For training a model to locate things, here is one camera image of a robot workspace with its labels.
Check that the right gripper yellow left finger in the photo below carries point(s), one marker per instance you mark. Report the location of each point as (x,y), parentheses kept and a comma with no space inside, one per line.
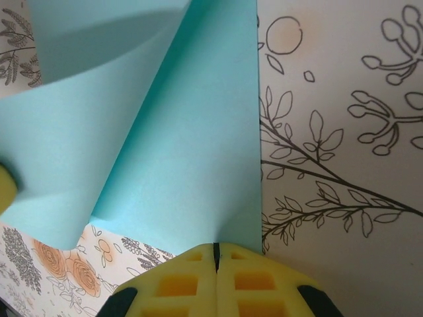
(172,290)

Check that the light blue paper sheet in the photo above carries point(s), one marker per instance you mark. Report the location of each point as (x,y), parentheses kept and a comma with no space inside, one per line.
(181,148)

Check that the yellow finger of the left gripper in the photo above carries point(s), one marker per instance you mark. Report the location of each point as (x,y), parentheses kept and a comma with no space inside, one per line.
(6,188)

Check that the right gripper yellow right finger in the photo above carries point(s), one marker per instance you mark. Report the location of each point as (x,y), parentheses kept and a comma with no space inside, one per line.
(261,290)

